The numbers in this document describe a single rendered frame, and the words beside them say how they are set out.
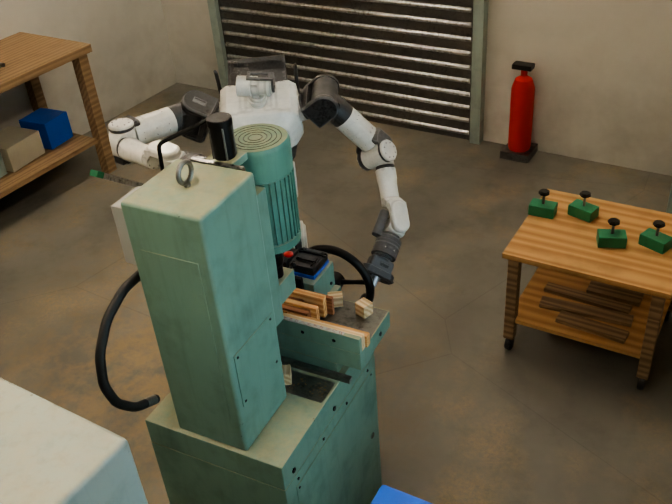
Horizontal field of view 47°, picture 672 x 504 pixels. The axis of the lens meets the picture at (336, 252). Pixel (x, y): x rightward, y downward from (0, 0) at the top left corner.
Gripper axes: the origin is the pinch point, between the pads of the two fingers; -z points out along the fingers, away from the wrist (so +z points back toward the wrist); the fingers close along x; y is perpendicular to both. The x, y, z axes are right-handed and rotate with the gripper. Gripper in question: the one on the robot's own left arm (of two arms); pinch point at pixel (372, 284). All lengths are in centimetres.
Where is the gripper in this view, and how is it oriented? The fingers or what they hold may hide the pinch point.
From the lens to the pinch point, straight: 264.6
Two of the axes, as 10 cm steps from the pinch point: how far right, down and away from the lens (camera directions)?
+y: 3.5, -2.2, -9.1
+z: 3.5, -8.7, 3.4
